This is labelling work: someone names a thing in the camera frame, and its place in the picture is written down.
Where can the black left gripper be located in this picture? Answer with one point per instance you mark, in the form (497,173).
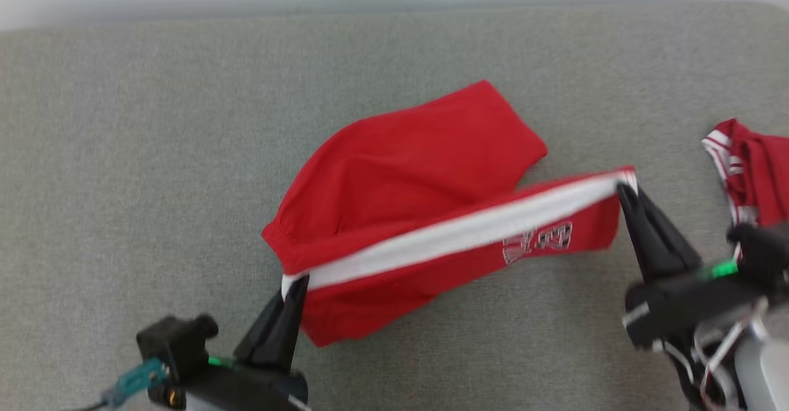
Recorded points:
(246,389)

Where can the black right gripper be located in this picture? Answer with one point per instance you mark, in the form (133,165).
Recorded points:
(684,309)

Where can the red jersey with lettering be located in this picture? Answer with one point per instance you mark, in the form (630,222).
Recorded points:
(758,177)

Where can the red shorts with white stripe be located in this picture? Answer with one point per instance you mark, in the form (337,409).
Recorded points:
(407,177)

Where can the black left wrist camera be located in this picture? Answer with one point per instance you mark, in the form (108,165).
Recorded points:
(172,343)

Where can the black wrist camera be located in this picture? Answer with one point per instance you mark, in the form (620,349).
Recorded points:
(172,343)
(764,251)

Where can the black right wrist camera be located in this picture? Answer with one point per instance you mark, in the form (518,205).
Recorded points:
(764,251)

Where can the teal left camera connector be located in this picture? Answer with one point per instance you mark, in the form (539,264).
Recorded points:
(135,380)

